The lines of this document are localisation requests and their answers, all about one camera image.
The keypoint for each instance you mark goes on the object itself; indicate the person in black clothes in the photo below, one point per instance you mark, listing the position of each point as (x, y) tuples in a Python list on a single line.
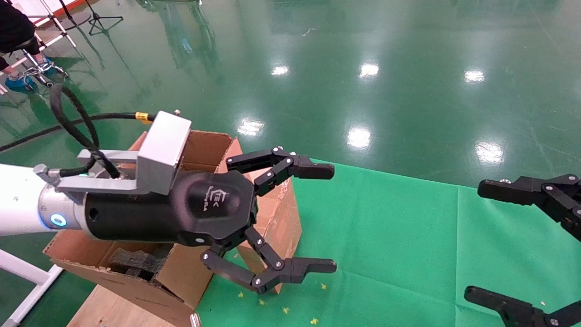
[(16, 27)]

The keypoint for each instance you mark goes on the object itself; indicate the black tripod stand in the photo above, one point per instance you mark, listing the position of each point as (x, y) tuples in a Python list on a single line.
[(102, 20)]

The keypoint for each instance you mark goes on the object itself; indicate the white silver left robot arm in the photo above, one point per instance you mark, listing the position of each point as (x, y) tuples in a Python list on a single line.
[(20, 202)]

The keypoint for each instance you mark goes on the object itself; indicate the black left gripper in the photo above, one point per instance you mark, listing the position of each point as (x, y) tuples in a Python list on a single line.
[(150, 213)]

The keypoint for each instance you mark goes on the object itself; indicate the white board with red edge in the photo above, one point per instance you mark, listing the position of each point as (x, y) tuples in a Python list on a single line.
[(45, 9)]

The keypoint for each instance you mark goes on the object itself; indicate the metal stool frame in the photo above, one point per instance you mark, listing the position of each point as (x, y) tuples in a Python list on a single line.
[(43, 68)]

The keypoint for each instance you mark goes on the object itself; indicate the black foam insert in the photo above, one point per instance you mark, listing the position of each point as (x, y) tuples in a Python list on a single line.
[(136, 261)]

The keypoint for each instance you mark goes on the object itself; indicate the green cloth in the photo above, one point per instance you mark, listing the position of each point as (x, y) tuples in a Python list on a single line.
[(399, 254)]

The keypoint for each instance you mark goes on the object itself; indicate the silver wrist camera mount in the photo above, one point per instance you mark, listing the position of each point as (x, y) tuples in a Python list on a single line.
[(163, 145)]

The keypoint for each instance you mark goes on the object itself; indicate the white metal frame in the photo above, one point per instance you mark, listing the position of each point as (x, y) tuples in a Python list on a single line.
[(27, 281)]

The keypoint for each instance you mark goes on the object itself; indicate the blue shoe cover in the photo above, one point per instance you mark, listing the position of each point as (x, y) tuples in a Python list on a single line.
[(20, 83)]

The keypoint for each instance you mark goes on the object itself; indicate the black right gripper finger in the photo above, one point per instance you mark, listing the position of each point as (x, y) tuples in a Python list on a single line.
[(522, 188), (504, 304)]

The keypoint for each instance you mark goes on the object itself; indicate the large open cardboard carton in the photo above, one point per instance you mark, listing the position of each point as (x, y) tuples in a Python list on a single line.
[(181, 272)]

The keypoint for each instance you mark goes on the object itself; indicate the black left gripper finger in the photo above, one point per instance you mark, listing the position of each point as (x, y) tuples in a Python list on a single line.
[(299, 269), (308, 170)]

